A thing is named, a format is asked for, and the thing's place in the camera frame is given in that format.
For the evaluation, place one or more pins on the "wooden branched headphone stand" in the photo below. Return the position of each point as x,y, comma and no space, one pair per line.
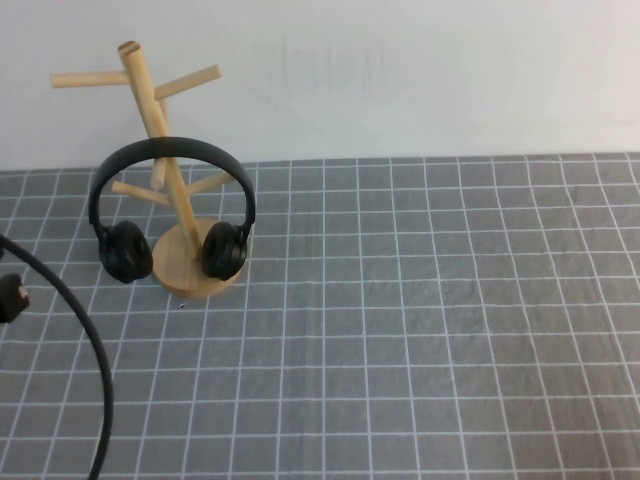
182,215

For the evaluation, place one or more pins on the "black over-ear headphones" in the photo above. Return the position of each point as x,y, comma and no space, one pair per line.
125,252

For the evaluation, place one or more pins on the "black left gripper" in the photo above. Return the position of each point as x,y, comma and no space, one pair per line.
10,300

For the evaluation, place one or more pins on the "grey white-grid tablecloth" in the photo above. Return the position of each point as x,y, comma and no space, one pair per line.
400,325

